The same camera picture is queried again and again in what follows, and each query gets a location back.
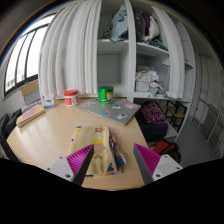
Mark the grey laptop with stickers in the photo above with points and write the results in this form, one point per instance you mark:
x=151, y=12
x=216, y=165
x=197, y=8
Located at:
x=110, y=110

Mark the yellow patterned towel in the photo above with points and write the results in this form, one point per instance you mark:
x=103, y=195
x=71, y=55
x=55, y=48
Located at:
x=88, y=146

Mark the wide white pleated curtain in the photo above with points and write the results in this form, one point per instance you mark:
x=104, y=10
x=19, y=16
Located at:
x=70, y=50

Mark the dark blue armchair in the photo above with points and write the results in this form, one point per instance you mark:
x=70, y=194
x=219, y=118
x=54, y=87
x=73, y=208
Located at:
x=151, y=131

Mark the white radiator under window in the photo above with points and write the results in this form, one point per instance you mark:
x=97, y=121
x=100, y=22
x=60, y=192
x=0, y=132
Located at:
x=30, y=106

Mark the tan book with pink cover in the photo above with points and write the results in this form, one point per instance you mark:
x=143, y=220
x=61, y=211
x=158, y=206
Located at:
x=30, y=115

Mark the wooden chair with black frame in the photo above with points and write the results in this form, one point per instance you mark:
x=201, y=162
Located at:
x=176, y=113

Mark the green round tin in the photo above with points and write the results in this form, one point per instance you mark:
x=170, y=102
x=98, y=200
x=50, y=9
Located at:
x=105, y=94

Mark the tall white ribbed radiator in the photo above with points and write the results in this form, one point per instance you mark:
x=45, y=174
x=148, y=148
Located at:
x=211, y=123

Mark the red and black bag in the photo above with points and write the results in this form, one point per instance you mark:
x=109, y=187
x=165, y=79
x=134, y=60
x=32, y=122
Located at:
x=166, y=150

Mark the white jar with red lid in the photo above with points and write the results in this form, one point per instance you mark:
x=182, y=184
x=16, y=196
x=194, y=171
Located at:
x=71, y=98

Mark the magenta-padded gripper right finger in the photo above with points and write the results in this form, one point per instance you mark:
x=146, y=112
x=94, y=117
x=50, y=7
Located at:
x=163, y=165

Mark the white shelf unit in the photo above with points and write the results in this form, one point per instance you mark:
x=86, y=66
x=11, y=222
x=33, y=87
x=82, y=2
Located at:
x=116, y=66

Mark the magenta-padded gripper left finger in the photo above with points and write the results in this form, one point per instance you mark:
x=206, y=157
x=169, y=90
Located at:
x=61, y=166

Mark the small white and green box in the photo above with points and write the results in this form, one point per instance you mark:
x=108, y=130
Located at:
x=49, y=100

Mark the black-framed window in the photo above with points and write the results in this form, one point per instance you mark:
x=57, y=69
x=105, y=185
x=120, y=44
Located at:
x=20, y=60

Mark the multicoloured patterned cushion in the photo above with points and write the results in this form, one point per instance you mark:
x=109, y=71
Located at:
x=153, y=113

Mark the brown cardboard box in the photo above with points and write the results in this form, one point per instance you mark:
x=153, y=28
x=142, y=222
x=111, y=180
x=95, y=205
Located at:
x=30, y=88

